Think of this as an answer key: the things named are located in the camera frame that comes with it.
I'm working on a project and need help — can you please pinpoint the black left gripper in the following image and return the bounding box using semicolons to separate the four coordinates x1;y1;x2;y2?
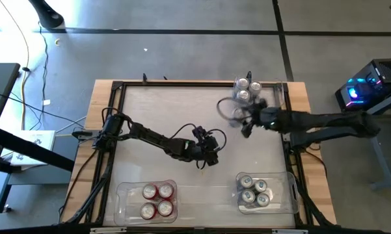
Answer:
183;136;220;167

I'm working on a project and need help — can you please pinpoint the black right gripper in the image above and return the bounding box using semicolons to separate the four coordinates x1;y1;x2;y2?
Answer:
239;98;280;139

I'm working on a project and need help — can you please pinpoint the blue white soda can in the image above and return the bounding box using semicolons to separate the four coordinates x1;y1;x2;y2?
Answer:
241;189;256;204
255;192;271;208
239;174;254;189
253;179;269;194

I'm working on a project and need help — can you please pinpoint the clear plastic bin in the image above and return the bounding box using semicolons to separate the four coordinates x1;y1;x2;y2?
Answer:
233;77;286;113
236;171;301;215
113;179;178;227

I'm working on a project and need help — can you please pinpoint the black table support strut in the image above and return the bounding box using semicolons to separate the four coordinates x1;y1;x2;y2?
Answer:
59;148;115;225
297;181;334;228

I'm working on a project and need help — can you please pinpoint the white label strip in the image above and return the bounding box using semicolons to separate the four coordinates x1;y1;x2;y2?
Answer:
271;229;309;234
90;227;128;234

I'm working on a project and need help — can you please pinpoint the black computer tower with lights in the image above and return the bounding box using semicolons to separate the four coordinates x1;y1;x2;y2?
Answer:
334;57;391;113

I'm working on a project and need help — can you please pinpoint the white printed cardboard box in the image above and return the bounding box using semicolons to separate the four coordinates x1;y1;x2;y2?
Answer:
0;129;57;167

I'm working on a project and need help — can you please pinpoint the black stand foot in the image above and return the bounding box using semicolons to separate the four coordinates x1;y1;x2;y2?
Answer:
28;0;66;30

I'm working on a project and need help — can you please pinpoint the black desk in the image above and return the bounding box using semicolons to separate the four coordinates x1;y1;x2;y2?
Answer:
0;62;76;215

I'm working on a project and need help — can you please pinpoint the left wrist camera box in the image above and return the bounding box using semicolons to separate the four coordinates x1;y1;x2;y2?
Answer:
191;125;207;140

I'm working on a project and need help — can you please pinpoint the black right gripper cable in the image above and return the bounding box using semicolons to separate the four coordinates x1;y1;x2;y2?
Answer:
216;96;251;123

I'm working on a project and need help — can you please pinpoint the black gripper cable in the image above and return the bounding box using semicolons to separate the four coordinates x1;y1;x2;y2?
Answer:
216;96;251;123
100;106;228;172

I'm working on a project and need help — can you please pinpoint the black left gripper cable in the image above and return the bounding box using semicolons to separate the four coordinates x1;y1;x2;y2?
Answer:
100;106;228;172

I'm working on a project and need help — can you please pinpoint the black table frame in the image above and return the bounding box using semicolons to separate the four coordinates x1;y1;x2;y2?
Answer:
102;80;302;228

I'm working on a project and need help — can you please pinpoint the gray desk frame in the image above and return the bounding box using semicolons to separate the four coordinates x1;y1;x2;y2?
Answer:
346;89;391;192

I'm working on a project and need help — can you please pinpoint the white cable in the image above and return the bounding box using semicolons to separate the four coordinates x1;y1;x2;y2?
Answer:
55;116;87;135

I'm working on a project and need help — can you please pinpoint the thin black cable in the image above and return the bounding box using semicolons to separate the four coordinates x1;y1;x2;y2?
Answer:
0;89;87;129

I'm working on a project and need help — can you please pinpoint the yellow floor cable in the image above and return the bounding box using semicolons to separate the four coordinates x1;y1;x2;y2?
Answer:
0;0;31;131

